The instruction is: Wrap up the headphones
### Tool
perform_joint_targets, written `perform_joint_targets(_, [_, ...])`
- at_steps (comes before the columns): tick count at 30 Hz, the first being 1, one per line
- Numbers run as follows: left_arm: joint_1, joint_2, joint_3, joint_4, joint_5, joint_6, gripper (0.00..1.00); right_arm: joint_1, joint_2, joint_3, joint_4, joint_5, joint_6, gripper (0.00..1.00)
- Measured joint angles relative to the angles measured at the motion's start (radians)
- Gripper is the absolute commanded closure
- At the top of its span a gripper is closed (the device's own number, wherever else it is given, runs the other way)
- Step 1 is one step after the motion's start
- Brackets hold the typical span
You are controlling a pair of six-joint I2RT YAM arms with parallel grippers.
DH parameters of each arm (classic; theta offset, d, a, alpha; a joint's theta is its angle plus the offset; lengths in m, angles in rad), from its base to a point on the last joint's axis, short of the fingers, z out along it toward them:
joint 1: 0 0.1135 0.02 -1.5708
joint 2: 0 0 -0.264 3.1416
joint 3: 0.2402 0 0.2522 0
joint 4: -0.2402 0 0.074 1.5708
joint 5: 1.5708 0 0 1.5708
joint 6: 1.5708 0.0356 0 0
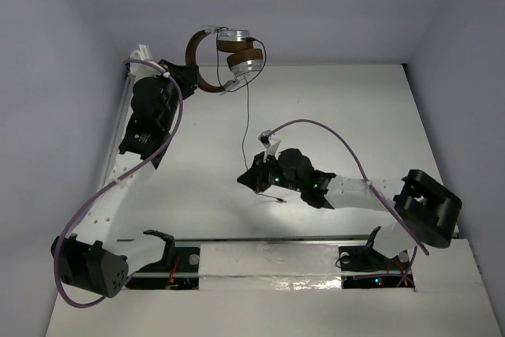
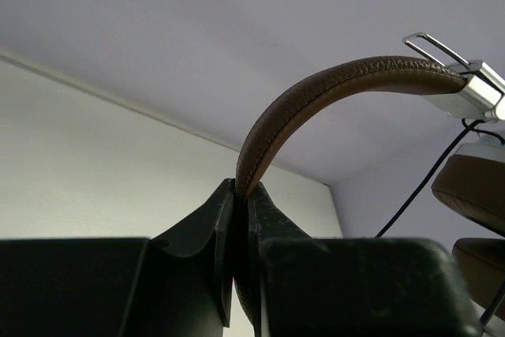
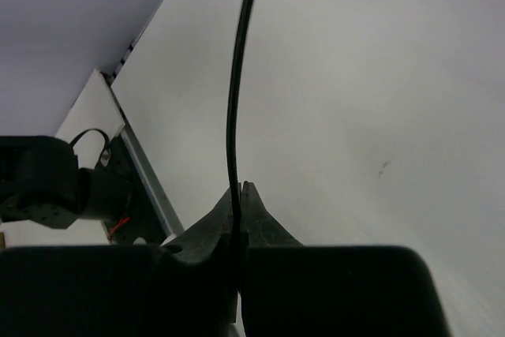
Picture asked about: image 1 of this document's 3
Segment aluminium rail left side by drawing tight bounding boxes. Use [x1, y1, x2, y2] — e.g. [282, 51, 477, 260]
[80, 64, 137, 242]

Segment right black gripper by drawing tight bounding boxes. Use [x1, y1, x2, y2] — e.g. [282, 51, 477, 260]
[238, 150, 304, 192]

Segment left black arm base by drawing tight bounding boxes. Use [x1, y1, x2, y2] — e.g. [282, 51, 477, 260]
[125, 230, 200, 290]

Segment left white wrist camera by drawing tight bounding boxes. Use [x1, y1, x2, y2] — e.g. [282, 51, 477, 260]
[129, 43, 154, 75]

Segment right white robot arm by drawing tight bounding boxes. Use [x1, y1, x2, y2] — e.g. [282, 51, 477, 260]
[237, 148, 462, 268]

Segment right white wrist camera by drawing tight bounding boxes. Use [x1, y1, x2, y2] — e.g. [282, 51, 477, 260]
[258, 129, 281, 162]

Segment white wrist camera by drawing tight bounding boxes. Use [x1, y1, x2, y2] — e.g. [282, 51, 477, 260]
[258, 129, 281, 162]
[129, 43, 154, 75]

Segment thin black headphone cable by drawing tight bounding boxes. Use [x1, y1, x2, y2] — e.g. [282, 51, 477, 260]
[215, 36, 286, 204]

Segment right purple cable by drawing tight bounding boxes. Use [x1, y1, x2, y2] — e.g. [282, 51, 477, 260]
[270, 118, 431, 289]

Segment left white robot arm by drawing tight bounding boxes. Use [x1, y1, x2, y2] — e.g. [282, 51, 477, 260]
[51, 58, 198, 309]

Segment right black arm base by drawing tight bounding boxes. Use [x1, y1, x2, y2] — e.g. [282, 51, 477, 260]
[335, 227, 415, 290]

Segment brown silver headphones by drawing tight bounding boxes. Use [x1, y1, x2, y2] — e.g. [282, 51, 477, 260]
[185, 26, 267, 93]

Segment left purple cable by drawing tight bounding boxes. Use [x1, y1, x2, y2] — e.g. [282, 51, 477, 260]
[54, 58, 185, 309]

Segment purple cable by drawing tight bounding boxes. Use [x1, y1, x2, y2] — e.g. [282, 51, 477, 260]
[54, 58, 185, 309]
[270, 118, 431, 289]

